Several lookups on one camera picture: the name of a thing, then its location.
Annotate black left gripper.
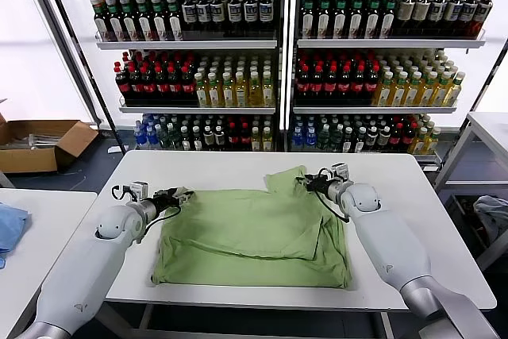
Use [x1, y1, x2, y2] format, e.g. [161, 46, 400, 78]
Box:
[152, 186, 195, 212]

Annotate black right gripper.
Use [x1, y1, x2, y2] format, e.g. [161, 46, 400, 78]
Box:
[295, 175, 333, 194]

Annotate light green polo shirt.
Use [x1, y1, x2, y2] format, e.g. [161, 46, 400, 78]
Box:
[149, 164, 354, 289]

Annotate cola bottle red cap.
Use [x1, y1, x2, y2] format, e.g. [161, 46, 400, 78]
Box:
[240, 123, 252, 152]
[337, 62, 353, 102]
[364, 62, 381, 102]
[140, 63, 157, 103]
[401, 123, 415, 151]
[154, 63, 171, 103]
[324, 62, 340, 102]
[389, 123, 402, 150]
[297, 62, 312, 102]
[114, 61, 132, 103]
[167, 63, 183, 103]
[127, 62, 144, 103]
[180, 63, 197, 103]
[310, 62, 326, 102]
[352, 62, 367, 102]
[227, 123, 240, 152]

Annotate large white folding table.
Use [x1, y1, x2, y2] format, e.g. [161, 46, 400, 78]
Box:
[40, 150, 498, 339]

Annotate grey shelf unit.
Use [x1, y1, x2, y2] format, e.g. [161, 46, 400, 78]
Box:
[67, 0, 288, 154]
[292, 0, 489, 164]

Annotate metal parts in carton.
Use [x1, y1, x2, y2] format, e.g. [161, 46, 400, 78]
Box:
[4, 133, 61, 151]

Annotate dark bottle green white label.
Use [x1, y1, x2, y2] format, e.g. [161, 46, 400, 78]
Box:
[106, 0, 124, 42]
[317, 0, 334, 40]
[166, 0, 184, 42]
[92, 0, 110, 42]
[365, 0, 383, 40]
[151, 0, 168, 42]
[349, 0, 366, 40]
[333, 0, 350, 40]
[121, 0, 139, 42]
[380, 0, 399, 40]
[302, 0, 318, 40]
[136, 0, 153, 42]

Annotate open cardboard box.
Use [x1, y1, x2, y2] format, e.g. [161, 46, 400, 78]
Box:
[0, 115, 100, 175]

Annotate dark bottle white blue label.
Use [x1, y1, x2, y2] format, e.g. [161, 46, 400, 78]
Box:
[460, 0, 480, 37]
[428, 0, 448, 37]
[182, 0, 198, 33]
[243, 0, 260, 33]
[196, 0, 212, 33]
[444, 0, 464, 37]
[210, 0, 226, 33]
[227, 0, 244, 33]
[259, 0, 275, 33]

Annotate light blue cloth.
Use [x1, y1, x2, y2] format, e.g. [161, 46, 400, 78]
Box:
[0, 203, 33, 269]

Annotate grey crumpled cloth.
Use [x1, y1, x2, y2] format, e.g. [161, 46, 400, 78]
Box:
[472, 195, 508, 245]

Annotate grey metal cart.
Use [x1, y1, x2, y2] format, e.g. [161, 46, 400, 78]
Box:
[432, 112, 508, 273]

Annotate dark bottle beige label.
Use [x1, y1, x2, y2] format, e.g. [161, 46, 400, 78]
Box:
[412, 0, 433, 37]
[395, 0, 417, 37]

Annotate brown tea bottle white label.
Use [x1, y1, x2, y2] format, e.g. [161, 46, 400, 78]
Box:
[475, 0, 495, 37]

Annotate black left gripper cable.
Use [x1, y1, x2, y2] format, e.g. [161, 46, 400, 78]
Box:
[140, 202, 187, 237]

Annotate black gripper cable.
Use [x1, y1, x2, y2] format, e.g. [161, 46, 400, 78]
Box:
[140, 202, 187, 237]
[313, 191, 351, 224]

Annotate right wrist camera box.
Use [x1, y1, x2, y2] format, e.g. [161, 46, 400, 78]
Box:
[330, 162, 353, 183]

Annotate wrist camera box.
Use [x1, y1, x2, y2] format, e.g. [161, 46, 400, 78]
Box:
[330, 162, 353, 183]
[126, 181, 151, 202]

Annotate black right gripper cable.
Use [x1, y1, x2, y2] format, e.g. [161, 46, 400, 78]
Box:
[313, 191, 351, 224]

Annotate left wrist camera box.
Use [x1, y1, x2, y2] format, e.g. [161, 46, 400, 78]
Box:
[126, 181, 151, 202]

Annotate diagonal metal frame bar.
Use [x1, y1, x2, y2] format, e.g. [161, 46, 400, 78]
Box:
[18, 0, 127, 154]

